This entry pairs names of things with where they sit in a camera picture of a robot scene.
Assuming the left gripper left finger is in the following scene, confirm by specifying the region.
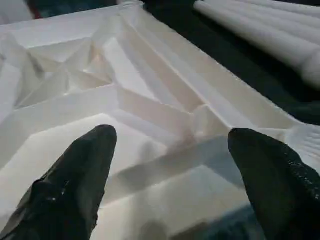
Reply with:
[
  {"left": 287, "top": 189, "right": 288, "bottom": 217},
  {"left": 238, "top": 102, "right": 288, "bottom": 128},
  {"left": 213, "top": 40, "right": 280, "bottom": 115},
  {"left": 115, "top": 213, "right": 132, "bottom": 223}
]
[{"left": 0, "top": 124, "right": 118, "bottom": 240}]

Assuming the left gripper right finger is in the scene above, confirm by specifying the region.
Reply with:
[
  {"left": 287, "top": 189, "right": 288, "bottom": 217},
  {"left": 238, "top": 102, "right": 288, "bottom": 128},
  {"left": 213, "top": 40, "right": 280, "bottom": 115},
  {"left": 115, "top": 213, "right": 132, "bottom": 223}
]
[{"left": 227, "top": 127, "right": 320, "bottom": 240}]

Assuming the white plastic table top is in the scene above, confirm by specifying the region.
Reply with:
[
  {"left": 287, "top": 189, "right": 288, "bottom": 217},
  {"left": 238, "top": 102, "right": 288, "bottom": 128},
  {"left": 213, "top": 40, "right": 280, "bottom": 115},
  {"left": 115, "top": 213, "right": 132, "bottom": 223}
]
[{"left": 0, "top": 0, "right": 320, "bottom": 240}]

